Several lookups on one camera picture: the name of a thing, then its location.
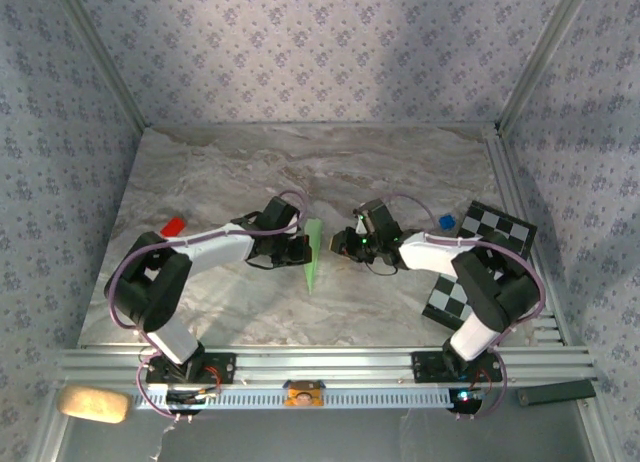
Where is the light green paper sheet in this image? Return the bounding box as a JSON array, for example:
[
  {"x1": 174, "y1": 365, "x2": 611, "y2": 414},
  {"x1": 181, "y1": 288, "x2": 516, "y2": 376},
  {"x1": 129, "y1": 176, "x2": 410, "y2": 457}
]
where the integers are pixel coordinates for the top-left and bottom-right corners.
[{"x1": 303, "y1": 217, "x2": 324, "y2": 296}]

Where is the small red block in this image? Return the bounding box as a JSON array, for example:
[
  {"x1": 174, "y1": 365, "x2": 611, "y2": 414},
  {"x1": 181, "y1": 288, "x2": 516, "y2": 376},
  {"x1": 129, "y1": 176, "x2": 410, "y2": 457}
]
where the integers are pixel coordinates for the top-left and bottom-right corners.
[{"x1": 159, "y1": 215, "x2": 187, "y2": 237}]

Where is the black and white checkerboard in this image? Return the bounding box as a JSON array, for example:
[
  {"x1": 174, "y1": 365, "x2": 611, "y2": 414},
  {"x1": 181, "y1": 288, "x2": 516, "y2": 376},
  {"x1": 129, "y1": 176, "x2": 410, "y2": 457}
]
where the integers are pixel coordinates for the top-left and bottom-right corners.
[{"x1": 421, "y1": 200, "x2": 539, "y2": 333}]

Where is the cartoon face sticker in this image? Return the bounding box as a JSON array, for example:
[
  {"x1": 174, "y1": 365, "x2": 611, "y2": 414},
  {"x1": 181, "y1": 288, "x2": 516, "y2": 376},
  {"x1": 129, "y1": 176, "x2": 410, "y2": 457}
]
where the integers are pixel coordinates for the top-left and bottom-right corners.
[{"x1": 283, "y1": 379, "x2": 326, "y2": 408}]

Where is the small black circuit board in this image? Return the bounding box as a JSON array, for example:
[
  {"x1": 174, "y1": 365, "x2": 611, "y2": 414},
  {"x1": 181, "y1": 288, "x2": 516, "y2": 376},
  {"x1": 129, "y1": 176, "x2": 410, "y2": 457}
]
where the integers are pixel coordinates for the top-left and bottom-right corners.
[
  {"x1": 447, "y1": 387, "x2": 489, "y2": 413},
  {"x1": 164, "y1": 389, "x2": 221, "y2": 409}
]

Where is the black flat bar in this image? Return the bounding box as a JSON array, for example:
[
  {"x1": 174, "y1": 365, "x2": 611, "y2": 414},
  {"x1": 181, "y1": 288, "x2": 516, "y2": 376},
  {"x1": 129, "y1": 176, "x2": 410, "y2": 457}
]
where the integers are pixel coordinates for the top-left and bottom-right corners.
[{"x1": 516, "y1": 379, "x2": 598, "y2": 407}]

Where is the beige sponge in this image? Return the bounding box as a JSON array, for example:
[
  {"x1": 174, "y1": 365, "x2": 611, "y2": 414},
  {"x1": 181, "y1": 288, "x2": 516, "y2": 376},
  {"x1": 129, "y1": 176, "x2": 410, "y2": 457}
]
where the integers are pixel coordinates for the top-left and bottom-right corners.
[{"x1": 56, "y1": 384, "x2": 132, "y2": 425}]

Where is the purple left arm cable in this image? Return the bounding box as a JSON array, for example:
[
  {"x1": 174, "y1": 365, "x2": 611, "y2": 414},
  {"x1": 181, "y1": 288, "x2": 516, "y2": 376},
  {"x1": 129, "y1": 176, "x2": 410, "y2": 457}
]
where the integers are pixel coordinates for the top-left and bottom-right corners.
[{"x1": 106, "y1": 190, "x2": 310, "y2": 423}]

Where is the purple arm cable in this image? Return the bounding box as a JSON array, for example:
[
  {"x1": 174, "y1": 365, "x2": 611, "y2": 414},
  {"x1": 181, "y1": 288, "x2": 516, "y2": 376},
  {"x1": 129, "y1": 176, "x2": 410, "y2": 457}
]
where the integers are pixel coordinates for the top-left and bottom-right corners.
[
  {"x1": 106, "y1": 190, "x2": 310, "y2": 423},
  {"x1": 384, "y1": 192, "x2": 546, "y2": 423}
]

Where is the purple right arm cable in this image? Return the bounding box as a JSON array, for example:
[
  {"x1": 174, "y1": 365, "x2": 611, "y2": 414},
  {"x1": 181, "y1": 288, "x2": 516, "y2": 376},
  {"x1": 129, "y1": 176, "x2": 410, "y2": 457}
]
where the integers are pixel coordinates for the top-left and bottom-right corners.
[{"x1": 384, "y1": 192, "x2": 546, "y2": 423}]

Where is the aluminium front rail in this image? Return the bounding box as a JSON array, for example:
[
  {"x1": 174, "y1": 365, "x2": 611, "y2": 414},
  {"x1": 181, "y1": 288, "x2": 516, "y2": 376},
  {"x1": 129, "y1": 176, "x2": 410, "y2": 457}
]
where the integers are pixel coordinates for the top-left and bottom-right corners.
[{"x1": 54, "y1": 345, "x2": 596, "y2": 389}]

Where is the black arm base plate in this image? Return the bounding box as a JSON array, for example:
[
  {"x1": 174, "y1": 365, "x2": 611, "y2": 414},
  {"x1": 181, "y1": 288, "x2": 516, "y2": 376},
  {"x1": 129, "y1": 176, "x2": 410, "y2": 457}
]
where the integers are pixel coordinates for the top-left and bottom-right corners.
[
  {"x1": 410, "y1": 350, "x2": 504, "y2": 384},
  {"x1": 144, "y1": 352, "x2": 237, "y2": 385}
]

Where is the aluminium side rail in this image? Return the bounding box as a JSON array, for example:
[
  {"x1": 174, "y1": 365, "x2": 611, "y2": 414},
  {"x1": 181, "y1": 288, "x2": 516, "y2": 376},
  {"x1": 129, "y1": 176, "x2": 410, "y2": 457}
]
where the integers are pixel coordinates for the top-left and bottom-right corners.
[{"x1": 482, "y1": 124, "x2": 569, "y2": 346}]

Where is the white slotted cable duct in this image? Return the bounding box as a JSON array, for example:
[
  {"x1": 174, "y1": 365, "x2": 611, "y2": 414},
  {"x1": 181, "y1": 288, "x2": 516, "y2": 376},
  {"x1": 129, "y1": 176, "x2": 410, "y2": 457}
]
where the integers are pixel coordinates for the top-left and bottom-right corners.
[{"x1": 134, "y1": 385, "x2": 451, "y2": 411}]

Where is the aluminium frame post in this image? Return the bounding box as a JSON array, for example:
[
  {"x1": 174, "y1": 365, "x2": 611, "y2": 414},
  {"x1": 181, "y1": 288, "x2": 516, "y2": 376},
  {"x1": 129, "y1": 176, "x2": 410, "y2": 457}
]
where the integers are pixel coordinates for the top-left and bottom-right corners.
[
  {"x1": 52, "y1": 0, "x2": 151, "y2": 132},
  {"x1": 496, "y1": 0, "x2": 595, "y2": 134}
]

